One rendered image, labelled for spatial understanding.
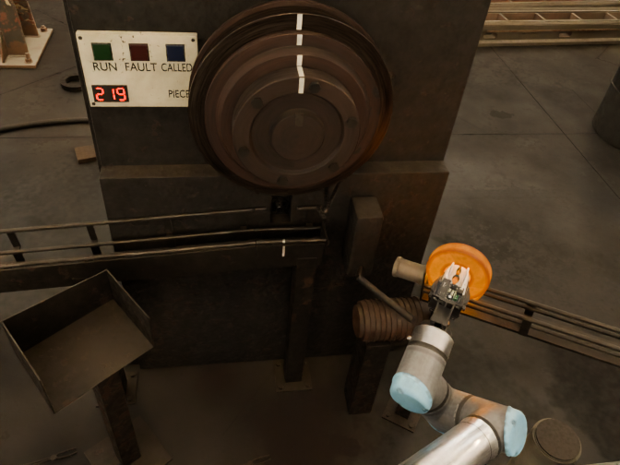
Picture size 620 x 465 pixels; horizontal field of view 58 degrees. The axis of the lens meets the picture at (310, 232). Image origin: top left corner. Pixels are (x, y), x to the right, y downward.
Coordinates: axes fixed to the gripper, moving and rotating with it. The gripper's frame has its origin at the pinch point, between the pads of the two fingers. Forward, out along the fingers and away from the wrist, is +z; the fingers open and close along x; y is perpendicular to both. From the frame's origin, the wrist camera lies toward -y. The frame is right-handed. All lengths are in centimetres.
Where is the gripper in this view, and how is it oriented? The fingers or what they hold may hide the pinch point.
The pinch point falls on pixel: (460, 267)
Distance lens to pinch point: 139.5
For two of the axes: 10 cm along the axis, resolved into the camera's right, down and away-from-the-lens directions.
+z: 4.4, -7.7, 4.7
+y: -0.4, -5.4, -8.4
